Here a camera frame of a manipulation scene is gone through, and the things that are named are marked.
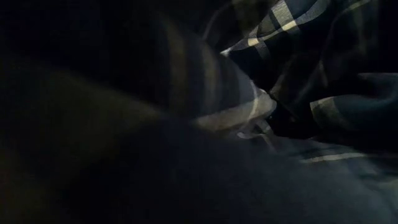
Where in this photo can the dark blue plaid shirt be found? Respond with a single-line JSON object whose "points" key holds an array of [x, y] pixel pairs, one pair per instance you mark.
{"points": [[289, 46]]}

